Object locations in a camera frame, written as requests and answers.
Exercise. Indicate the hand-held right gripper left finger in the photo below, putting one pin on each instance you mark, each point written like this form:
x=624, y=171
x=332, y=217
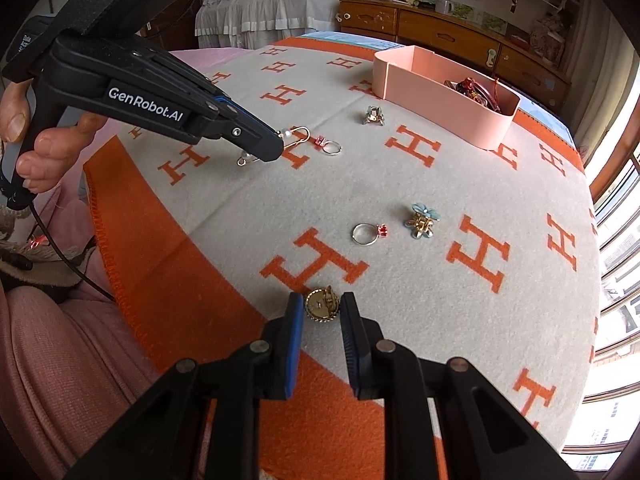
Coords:
x=295, y=340

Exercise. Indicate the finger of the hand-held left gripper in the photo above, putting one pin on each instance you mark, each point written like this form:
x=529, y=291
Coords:
x=250, y=135

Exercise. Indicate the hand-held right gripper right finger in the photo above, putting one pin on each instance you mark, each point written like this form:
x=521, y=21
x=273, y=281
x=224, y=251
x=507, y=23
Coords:
x=352, y=345

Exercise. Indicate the round gold brooch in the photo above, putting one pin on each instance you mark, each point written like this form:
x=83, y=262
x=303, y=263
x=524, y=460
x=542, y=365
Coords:
x=322, y=305

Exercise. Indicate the small silver brooch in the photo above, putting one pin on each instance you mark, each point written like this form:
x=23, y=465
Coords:
x=373, y=116

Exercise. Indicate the blue flower brooch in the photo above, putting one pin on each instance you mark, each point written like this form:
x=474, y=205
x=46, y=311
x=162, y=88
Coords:
x=421, y=220

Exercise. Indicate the pink plastic box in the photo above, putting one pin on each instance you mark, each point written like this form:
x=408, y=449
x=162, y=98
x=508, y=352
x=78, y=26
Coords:
x=450, y=105

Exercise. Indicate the jewellery pile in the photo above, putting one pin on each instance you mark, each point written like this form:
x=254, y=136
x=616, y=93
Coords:
x=472, y=91

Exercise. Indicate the person's left hand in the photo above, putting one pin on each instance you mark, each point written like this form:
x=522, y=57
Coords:
x=50, y=145

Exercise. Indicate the orange patterned blanket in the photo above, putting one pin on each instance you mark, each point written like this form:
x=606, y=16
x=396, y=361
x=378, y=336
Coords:
x=225, y=210

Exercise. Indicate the pink bedsheet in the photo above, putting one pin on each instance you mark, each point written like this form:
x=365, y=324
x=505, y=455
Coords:
x=215, y=60

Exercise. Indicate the white lace furniture cover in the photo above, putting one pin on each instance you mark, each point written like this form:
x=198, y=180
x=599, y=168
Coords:
x=280, y=0

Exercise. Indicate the dark fuzzy cloth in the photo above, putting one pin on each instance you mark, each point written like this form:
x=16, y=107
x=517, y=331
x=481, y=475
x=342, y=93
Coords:
x=45, y=265

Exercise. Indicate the wooden desk with drawers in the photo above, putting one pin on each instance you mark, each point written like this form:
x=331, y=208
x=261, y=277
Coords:
x=450, y=35

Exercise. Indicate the person's pink clothing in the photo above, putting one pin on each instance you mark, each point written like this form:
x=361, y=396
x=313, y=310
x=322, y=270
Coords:
x=65, y=370

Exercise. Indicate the window with metal grille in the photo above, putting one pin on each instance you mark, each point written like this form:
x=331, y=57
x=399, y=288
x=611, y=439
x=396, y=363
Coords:
x=617, y=270

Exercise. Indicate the beige curtain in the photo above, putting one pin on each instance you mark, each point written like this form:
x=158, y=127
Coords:
x=600, y=70

